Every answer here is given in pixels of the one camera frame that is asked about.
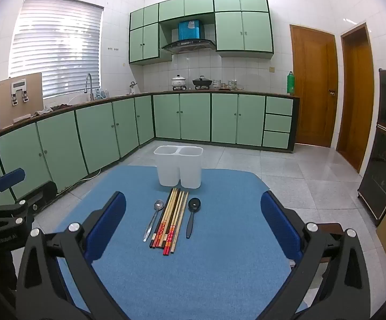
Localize white window blind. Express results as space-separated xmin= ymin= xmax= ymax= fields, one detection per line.
xmin=9 ymin=0 xmax=103 ymax=99

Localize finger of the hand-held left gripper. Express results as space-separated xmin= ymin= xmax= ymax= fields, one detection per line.
xmin=15 ymin=182 xmax=58 ymax=213
xmin=0 ymin=168 xmax=26 ymax=207

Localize white bracket device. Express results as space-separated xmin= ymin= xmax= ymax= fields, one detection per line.
xmin=10 ymin=78 xmax=29 ymax=106

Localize dark dish cloth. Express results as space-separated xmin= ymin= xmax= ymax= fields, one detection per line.
xmin=34 ymin=104 xmax=74 ymax=115

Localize black range hood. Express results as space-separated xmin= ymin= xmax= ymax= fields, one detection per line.
xmin=161 ymin=39 xmax=216 ymax=54

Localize plain wooden door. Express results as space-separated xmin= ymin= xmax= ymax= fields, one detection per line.
xmin=336 ymin=23 xmax=380 ymax=174

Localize blue wrapped hood chimney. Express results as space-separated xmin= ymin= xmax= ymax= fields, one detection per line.
xmin=179 ymin=21 xmax=202 ymax=41

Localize dark brown chopstick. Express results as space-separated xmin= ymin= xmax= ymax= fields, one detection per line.
xmin=149 ymin=188 xmax=174 ymax=248
xmin=162 ymin=189 xmax=180 ymax=255

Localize green upper wall cabinets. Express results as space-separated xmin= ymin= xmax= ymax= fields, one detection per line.
xmin=128 ymin=0 xmax=274 ymax=65

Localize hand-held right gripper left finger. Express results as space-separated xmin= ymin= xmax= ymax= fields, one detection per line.
xmin=15 ymin=191 xmax=130 ymax=320

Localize dark glass cabinet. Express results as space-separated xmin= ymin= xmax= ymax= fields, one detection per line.
xmin=357 ymin=68 xmax=386 ymax=227

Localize green lower kitchen cabinets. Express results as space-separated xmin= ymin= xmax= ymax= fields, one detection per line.
xmin=0 ymin=93 xmax=300 ymax=207

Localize white floor cable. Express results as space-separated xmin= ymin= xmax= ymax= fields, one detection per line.
xmin=58 ymin=168 xmax=102 ymax=194

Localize brown wooden board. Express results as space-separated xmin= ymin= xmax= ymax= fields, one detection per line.
xmin=0 ymin=72 xmax=43 ymax=129

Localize bamboo chopstick silver band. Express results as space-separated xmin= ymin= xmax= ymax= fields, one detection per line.
xmin=175 ymin=191 xmax=190 ymax=241

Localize black wok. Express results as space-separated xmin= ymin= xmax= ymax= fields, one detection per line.
xmin=192 ymin=75 xmax=212 ymax=90

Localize bamboo chopstick red handle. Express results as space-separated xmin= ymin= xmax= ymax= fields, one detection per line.
xmin=166 ymin=189 xmax=182 ymax=255
xmin=157 ymin=189 xmax=178 ymax=248
xmin=153 ymin=188 xmax=176 ymax=248
xmin=170 ymin=190 xmax=184 ymax=252

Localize black chopstick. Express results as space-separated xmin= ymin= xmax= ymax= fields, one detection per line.
xmin=173 ymin=191 xmax=187 ymax=245

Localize wooden door with handle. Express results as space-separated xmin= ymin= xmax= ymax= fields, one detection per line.
xmin=290 ymin=24 xmax=338 ymax=148

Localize black spoon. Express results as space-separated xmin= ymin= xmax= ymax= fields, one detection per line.
xmin=186 ymin=198 xmax=201 ymax=239

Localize metal spoon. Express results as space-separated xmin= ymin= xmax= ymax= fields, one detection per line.
xmin=143 ymin=199 xmax=165 ymax=242

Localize white two-compartment utensil holder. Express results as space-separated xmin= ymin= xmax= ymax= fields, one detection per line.
xmin=153 ymin=145 xmax=203 ymax=189

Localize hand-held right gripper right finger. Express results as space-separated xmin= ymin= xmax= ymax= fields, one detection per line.
xmin=256 ymin=190 xmax=371 ymax=320

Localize metal kitchen faucet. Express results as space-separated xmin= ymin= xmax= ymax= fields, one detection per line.
xmin=85 ymin=73 xmax=95 ymax=101

